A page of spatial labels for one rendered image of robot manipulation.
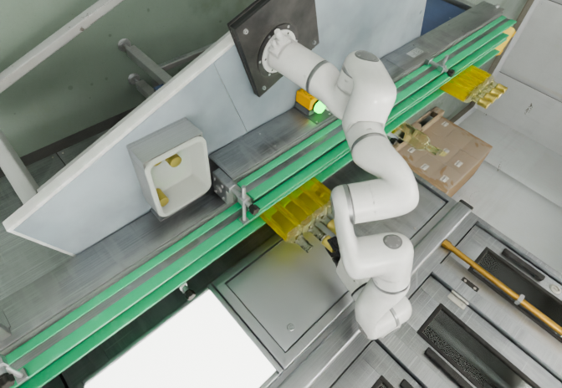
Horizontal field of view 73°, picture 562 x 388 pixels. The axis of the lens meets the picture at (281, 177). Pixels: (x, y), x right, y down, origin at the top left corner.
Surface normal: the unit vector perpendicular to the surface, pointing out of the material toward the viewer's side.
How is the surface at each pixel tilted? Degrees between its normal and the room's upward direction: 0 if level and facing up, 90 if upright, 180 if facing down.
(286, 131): 90
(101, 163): 0
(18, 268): 90
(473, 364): 90
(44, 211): 0
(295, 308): 90
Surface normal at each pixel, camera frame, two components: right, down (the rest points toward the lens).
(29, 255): 0.06, -0.64
